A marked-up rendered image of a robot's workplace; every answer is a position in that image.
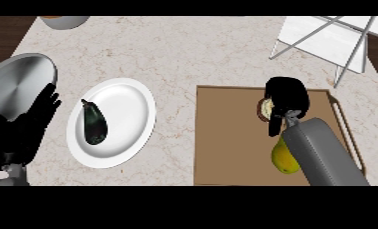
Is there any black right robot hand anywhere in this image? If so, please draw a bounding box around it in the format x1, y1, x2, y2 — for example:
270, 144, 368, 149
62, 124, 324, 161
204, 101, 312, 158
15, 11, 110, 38
265, 76, 312, 138

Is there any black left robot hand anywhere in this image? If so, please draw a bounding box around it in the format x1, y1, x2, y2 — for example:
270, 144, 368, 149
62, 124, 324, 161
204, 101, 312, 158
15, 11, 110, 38
0, 82, 64, 167

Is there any cupcake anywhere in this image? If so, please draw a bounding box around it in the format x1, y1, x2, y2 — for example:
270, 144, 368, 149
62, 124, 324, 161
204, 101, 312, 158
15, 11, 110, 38
256, 97, 276, 123

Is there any brown tray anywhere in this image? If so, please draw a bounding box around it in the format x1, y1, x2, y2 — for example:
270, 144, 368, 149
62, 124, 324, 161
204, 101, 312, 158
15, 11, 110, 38
192, 84, 368, 187

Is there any silver steel pan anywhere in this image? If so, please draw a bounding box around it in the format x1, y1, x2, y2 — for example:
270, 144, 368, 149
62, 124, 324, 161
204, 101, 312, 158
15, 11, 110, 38
0, 52, 59, 123

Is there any dark eggplant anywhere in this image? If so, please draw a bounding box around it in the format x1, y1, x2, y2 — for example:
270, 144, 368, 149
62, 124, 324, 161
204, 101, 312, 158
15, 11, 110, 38
80, 98, 110, 146

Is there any white oval plate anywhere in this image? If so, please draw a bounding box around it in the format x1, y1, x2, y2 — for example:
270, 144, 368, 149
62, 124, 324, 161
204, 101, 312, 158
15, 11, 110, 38
65, 77, 158, 169

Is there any yellow mango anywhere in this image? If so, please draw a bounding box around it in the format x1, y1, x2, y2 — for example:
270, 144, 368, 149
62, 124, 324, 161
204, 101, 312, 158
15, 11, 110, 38
270, 135, 301, 175

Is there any grey bowl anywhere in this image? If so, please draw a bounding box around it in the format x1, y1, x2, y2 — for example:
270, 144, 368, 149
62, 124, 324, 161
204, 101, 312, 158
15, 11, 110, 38
39, 16, 92, 31

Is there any white tiered wire shelf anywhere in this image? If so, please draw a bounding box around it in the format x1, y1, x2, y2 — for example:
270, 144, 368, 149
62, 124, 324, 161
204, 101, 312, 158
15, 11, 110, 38
268, 16, 378, 89

